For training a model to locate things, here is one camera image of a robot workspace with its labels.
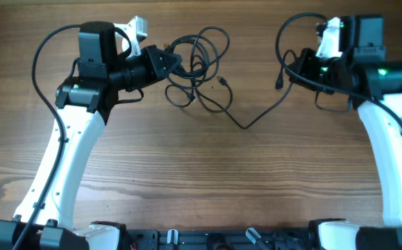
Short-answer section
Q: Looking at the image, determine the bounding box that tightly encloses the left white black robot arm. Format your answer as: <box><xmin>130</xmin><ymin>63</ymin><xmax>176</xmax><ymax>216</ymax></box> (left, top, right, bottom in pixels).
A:
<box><xmin>0</xmin><ymin>17</ymin><xmax>181</xmax><ymax>249</ymax></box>

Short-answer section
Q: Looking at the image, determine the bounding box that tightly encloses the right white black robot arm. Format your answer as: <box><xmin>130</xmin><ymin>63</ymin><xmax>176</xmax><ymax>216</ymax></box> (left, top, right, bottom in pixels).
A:
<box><xmin>285</xmin><ymin>15</ymin><xmax>402</xmax><ymax>249</ymax></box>

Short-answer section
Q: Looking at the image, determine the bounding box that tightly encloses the right camera black cable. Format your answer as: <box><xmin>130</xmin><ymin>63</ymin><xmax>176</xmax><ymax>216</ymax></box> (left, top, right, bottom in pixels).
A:
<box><xmin>275</xmin><ymin>12</ymin><xmax>402</xmax><ymax>195</ymax></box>

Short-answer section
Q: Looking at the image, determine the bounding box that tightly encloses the camera black cable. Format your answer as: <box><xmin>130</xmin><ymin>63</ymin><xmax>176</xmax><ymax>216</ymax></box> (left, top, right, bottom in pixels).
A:
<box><xmin>11</xmin><ymin>24</ymin><xmax>83</xmax><ymax>250</ymax></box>
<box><xmin>275</xmin><ymin>12</ymin><xmax>402</xmax><ymax>195</ymax></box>

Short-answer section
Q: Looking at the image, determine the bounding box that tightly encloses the left camera black cable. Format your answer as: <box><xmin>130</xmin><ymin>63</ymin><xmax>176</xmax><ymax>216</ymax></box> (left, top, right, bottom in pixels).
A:
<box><xmin>11</xmin><ymin>24</ymin><xmax>83</xmax><ymax>250</ymax></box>

